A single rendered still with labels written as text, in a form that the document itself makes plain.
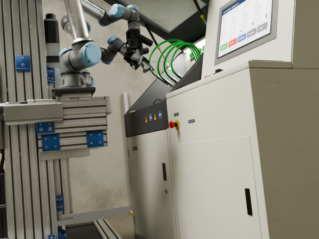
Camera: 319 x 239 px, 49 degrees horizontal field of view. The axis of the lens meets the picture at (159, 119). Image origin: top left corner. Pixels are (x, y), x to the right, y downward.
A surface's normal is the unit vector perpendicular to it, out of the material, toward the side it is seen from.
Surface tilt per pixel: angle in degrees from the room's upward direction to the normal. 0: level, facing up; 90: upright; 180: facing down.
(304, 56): 90
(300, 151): 90
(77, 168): 90
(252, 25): 76
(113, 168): 90
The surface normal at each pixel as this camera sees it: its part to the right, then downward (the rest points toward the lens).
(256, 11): -0.90, -0.18
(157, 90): 0.43, -0.11
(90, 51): 0.77, 0.00
